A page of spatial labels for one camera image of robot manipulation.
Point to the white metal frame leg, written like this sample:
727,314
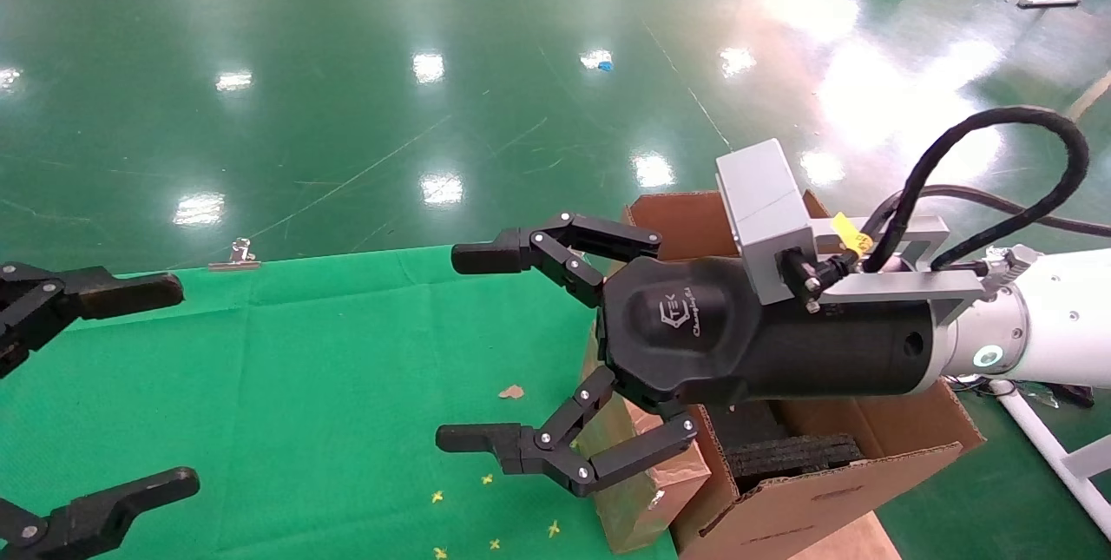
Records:
1041,438

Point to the small cardboard box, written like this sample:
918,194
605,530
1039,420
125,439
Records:
638,499

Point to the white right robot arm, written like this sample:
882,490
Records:
1059,317

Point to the green table cloth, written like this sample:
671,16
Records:
304,386

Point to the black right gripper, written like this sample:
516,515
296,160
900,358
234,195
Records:
694,343

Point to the silver metal binder clip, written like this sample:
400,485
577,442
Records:
236,256

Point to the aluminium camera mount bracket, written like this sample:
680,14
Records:
894,284

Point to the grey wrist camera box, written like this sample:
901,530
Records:
764,204

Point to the small brown paper scrap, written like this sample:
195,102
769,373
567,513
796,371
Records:
511,392

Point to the white bar floor object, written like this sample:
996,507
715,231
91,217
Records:
1050,1

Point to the large open brown carton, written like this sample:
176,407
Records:
807,517

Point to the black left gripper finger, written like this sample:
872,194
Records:
130,495
130,291

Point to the black foam insert block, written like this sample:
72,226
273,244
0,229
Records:
781,456

